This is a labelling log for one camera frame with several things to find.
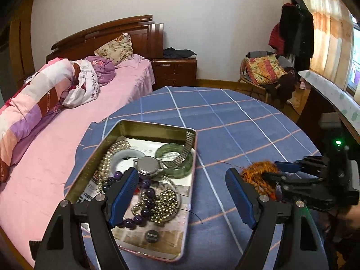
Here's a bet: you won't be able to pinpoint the pink metal tin box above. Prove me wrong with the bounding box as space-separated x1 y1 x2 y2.
65 119 198 263

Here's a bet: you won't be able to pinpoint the wooden nightstand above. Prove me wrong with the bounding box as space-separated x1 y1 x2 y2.
152 58 198 88

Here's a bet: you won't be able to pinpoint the orange bead bracelet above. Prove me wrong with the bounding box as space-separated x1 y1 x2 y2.
240 160 282 201

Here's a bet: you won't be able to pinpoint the metallic bead bracelet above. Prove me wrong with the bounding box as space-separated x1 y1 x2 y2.
131 190 181 226

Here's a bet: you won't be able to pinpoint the pink patchwork quilt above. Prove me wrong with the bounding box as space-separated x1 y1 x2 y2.
0 58 85 182

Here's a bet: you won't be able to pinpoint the red hanging jacket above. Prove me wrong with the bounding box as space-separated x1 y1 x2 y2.
268 22 286 57

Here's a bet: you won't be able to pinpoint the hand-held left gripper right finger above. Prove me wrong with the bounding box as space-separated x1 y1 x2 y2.
225 167 330 270

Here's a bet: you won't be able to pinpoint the black hanging coats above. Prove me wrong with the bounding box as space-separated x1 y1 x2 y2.
277 0 315 63

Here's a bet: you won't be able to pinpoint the wooden bed headboard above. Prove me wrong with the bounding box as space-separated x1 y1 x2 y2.
46 15 164 63

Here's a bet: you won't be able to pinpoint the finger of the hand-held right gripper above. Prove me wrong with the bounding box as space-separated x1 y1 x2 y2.
274 155 329 173
261 173 324 192

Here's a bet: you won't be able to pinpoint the dark brown garment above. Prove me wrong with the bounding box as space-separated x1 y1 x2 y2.
264 72 298 108

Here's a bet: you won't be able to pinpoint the black thread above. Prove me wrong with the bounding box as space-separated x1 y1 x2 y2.
184 209 204 225

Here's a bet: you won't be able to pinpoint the window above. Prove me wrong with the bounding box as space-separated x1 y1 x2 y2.
347 14 360 97

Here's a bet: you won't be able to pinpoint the beige striped curtain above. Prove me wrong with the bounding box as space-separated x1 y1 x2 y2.
290 0 355 91

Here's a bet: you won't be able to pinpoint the black round label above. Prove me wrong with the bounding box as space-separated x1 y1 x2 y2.
145 230 160 243

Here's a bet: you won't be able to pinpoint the dark wooden desk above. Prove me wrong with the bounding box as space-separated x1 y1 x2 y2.
297 86 338 147

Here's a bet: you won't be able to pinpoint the floral pillow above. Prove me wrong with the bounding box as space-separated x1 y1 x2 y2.
94 33 134 65

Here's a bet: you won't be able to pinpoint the wooden chair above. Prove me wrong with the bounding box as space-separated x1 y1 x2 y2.
235 51 299 105

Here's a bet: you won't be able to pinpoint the colourful patterned cushion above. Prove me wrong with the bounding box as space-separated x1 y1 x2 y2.
245 54 288 86

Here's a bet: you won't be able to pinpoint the purple bead bracelet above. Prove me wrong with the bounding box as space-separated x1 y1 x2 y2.
103 170 158 229

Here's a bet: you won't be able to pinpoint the green jade bangle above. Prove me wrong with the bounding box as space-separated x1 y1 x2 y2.
155 143 195 179

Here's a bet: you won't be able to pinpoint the purple garment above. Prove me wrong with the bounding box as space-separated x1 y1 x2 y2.
84 56 116 86

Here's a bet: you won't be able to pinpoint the white jade bangle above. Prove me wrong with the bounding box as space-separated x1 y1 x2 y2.
108 150 147 175

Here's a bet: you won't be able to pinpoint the person's right forearm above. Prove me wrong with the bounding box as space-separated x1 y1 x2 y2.
334 202 360 263

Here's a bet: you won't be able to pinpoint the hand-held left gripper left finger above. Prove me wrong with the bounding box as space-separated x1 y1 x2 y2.
33 167 140 270

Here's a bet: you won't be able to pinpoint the white floral cloth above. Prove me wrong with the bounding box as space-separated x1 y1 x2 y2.
60 59 101 109

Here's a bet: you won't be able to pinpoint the pale green-spotted desk cover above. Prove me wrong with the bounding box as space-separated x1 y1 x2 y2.
297 70 360 140

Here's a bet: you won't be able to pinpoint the blue plaid blanket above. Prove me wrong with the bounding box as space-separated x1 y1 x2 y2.
64 86 323 270

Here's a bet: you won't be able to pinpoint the silver wristwatch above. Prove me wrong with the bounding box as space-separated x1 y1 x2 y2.
133 132 196 176

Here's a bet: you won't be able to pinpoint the dark folded clothes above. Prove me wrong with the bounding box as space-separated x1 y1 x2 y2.
163 47 198 60

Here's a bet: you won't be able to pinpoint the newspaper liner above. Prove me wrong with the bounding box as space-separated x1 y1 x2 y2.
81 140 192 255

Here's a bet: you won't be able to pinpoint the wooden wardrobe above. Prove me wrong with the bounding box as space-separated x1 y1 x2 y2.
8 0 36 83

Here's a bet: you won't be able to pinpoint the bed with pink sheet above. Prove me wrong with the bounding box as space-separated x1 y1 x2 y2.
0 53 156 265

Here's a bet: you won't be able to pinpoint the pearl bead necklace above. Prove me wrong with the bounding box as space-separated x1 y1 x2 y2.
95 140 133 187

